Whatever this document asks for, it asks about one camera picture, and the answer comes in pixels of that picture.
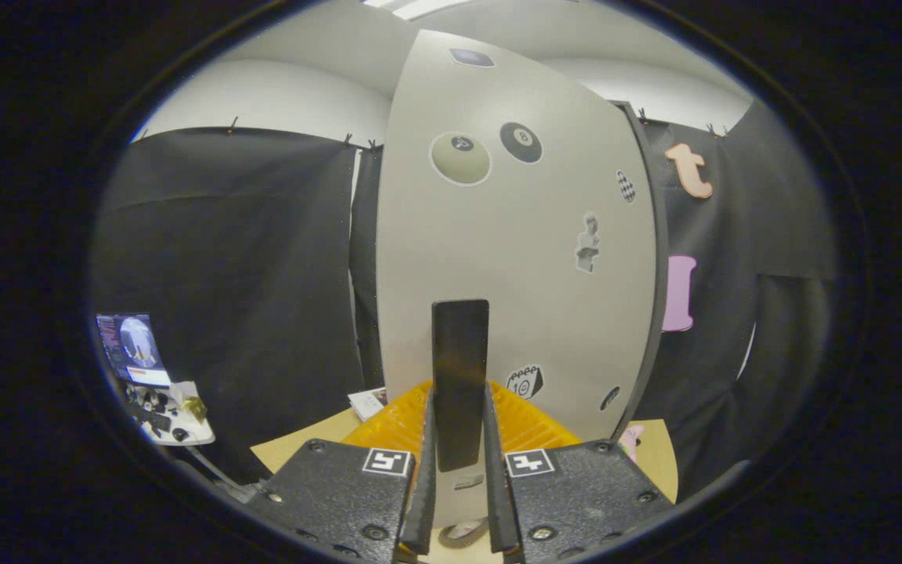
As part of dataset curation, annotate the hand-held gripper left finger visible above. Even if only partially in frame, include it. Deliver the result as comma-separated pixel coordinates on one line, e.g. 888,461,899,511
244,380,438,564

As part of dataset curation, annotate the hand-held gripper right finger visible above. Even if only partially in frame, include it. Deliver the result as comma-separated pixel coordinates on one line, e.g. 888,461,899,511
482,381,675,564

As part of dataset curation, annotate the brown fuzzy shoe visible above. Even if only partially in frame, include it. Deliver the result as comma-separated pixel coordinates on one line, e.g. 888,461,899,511
437,517,491,549

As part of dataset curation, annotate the light grey shoe cabinet door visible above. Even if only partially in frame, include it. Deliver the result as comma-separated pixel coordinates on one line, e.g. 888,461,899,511
375,30,659,541

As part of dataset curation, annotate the grey shoe cabinet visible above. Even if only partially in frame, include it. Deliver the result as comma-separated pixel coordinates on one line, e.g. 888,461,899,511
614,100,671,439

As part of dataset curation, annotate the white and black book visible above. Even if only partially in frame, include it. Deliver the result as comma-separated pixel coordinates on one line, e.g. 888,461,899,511
348,387,389,422

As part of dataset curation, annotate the pink and green plush toy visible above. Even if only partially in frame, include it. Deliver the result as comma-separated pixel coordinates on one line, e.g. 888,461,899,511
618,425,646,463

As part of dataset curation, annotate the black backdrop cloth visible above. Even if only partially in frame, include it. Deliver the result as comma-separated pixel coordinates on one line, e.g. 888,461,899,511
91,98,835,502

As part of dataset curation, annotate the long ceiling light panel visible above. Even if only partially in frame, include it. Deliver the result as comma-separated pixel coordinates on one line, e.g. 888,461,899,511
361,0,469,21

